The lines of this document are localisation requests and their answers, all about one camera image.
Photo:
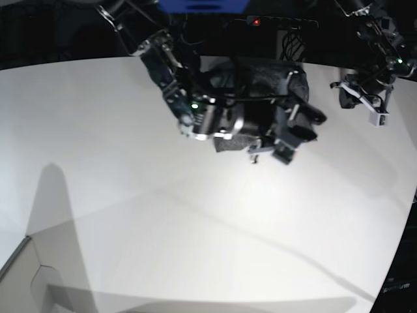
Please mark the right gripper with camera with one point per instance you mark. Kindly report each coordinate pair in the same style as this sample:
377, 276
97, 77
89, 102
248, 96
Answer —
278, 117

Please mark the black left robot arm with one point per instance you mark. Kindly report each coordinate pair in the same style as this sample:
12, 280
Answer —
391, 55

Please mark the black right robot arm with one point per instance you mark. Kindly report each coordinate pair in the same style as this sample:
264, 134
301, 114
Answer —
173, 65

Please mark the white cardboard box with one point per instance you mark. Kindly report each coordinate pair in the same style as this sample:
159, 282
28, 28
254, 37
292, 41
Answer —
23, 288

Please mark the white power strip red switch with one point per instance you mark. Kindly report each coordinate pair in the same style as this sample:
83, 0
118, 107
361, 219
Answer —
281, 22

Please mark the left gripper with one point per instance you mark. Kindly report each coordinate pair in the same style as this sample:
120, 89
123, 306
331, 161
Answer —
355, 89

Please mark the grey t-shirt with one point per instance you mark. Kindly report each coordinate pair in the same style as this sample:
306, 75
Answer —
223, 116

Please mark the blue box at top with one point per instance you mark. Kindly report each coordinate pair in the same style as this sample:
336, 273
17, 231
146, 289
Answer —
203, 6

